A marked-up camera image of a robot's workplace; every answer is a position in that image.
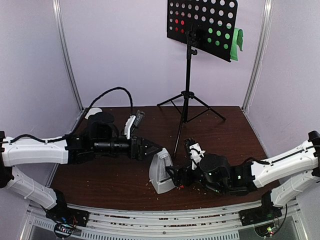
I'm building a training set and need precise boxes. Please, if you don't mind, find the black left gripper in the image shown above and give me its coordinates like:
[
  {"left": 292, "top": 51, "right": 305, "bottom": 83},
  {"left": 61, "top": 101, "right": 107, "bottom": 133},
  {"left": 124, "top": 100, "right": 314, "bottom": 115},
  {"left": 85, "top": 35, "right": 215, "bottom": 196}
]
[{"left": 93, "top": 133, "right": 163, "bottom": 162}]

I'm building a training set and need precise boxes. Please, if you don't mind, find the white metronome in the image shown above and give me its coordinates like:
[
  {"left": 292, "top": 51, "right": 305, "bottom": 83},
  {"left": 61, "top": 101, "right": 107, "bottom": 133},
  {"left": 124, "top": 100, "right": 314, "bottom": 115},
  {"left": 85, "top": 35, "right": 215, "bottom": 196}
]
[{"left": 149, "top": 148, "right": 175, "bottom": 194}]

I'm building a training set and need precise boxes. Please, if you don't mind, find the black music stand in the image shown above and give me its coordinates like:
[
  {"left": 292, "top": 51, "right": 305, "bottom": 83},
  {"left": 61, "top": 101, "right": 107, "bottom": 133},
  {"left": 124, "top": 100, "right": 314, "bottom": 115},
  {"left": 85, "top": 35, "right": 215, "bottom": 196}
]
[{"left": 158, "top": 0, "right": 238, "bottom": 157}]

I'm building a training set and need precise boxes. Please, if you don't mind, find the green cloth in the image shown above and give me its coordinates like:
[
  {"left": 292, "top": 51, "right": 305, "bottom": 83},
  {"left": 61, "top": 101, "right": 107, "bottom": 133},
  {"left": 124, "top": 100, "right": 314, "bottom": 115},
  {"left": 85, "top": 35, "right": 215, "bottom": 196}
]
[{"left": 230, "top": 27, "right": 244, "bottom": 61}]

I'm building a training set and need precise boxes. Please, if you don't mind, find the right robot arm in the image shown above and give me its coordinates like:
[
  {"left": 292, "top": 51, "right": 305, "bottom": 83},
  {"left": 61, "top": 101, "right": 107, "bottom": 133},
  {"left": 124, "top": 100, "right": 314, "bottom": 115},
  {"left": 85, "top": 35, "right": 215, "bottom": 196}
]
[{"left": 164, "top": 130, "right": 320, "bottom": 221}]

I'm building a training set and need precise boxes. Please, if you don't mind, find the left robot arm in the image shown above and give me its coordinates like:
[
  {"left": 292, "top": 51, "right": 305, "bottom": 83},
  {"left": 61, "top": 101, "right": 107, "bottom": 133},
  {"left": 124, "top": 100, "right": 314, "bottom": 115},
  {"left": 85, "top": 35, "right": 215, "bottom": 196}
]
[{"left": 0, "top": 111, "right": 163, "bottom": 222}]

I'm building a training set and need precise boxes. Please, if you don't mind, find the orange white bowl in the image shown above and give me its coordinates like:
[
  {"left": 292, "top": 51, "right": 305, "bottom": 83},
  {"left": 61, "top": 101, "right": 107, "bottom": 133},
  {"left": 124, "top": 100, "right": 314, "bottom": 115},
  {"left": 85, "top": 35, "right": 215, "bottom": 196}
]
[{"left": 84, "top": 107, "right": 103, "bottom": 120}]

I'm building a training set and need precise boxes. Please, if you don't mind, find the right circuit board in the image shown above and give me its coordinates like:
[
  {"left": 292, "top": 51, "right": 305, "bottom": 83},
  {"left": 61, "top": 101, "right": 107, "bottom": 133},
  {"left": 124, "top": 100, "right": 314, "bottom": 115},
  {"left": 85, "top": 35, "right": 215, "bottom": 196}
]
[{"left": 254, "top": 222, "right": 283, "bottom": 239}]

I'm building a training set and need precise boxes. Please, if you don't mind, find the circuit board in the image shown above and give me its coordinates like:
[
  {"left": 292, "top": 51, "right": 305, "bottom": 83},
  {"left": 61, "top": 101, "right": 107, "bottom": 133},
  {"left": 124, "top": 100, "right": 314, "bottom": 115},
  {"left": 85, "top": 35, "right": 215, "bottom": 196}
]
[
  {"left": 254, "top": 222, "right": 283, "bottom": 239},
  {"left": 53, "top": 223, "right": 76, "bottom": 239}
]

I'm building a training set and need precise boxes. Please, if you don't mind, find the left circuit board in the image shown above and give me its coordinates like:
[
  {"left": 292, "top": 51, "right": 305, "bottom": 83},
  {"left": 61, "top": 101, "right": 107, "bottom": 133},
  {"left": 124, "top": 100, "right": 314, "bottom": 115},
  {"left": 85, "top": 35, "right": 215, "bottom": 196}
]
[{"left": 53, "top": 223, "right": 76, "bottom": 239}]

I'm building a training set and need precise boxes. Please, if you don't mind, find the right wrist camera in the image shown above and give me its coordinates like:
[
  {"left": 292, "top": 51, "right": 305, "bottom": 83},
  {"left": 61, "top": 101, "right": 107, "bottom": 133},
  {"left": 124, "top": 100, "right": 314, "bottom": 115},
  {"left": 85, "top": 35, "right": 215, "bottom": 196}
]
[{"left": 184, "top": 138, "right": 206, "bottom": 170}]

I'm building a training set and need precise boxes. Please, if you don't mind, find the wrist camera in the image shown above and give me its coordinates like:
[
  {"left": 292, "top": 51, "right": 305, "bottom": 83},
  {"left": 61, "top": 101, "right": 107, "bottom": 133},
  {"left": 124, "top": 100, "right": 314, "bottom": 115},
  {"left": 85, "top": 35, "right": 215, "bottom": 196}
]
[
  {"left": 184, "top": 138, "right": 206, "bottom": 170},
  {"left": 123, "top": 110, "right": 145, "bottom": 140}
]

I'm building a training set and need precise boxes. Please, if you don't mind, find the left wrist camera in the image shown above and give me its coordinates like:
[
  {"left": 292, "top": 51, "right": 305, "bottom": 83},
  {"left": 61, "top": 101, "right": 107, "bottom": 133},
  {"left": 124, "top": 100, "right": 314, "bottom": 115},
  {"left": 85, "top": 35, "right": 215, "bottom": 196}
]
[{"left": 123, "top": 110, "right": 145, "bottom": 140}]

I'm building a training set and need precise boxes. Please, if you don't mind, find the aluminium front rail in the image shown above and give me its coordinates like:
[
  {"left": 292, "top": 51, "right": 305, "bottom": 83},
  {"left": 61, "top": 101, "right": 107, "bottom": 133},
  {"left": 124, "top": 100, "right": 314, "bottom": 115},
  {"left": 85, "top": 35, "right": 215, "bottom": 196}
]
[{"left": 18, "top": 199, "right": 309, "bottom": 240}]

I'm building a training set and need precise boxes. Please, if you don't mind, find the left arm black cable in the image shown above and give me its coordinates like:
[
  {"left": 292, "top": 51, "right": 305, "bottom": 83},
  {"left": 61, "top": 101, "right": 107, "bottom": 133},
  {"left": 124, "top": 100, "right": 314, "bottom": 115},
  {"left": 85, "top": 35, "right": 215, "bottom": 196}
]
[{"left": 69, "top": 86, "right": 134, "bottom": 136}]

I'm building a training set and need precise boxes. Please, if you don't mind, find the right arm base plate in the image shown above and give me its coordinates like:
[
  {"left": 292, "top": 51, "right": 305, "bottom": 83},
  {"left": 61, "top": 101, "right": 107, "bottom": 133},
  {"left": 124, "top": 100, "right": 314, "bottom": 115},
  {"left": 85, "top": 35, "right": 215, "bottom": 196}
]
[{"left": 238, "top": 206, "right": 282, "bottom": 226}]

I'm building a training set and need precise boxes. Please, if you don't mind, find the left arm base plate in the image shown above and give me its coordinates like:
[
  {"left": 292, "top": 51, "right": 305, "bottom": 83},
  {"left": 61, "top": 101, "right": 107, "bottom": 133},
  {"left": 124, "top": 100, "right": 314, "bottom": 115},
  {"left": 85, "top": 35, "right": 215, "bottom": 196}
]
[{"left": 45, "top": 208, "right": 90, "bottom": 227}]

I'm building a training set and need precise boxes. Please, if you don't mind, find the left aluminium frame post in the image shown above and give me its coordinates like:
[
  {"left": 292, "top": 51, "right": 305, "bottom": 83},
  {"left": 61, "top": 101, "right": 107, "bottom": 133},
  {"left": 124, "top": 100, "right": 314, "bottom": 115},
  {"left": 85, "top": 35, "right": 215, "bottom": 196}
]
[{"left": 52, "top": 0, "right": 84, "bottom": 111}]

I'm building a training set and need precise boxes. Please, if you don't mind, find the aluminium frame post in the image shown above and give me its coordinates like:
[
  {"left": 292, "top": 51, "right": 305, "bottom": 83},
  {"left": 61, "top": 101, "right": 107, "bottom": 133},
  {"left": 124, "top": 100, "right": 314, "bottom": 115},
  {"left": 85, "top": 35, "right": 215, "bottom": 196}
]
[
  {"left": 52, "top": 0, "right": 84, "bottom": 111},
  {"left": 242, "top": 0, "right": 274, "bottom": 114}
]

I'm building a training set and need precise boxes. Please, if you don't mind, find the right aluminium frame post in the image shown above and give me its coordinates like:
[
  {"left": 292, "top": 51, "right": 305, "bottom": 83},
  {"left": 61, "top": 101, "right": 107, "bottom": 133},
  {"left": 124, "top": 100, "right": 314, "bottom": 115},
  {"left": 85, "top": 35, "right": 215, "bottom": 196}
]
[{"left": 242, "top": 0, "right": 274, "bottom": 114}]

